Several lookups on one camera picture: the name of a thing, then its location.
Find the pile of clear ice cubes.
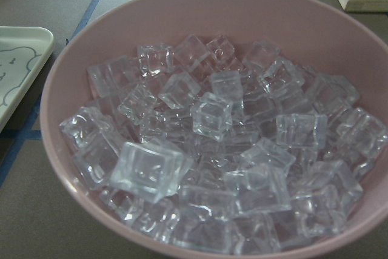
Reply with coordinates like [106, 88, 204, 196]
[59, 35, 387, 256]

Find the pink bowl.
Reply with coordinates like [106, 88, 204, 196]
[40, 0, 387, 258]

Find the cream bear tray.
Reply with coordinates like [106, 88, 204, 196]
[1, 26, 54, 129]

